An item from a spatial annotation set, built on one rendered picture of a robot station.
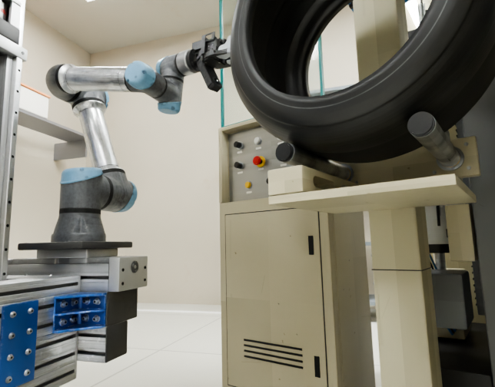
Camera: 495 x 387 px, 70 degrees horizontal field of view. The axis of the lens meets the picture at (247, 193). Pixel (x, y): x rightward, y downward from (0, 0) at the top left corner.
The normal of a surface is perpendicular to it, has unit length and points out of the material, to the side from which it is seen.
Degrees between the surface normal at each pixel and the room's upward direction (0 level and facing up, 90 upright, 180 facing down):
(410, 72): 99
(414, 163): 90
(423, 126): 90
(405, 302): 90
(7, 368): 90
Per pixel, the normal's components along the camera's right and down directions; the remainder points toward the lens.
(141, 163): -0.29, -0.13
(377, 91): -0.54, 0.07
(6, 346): 0.95, -0.07
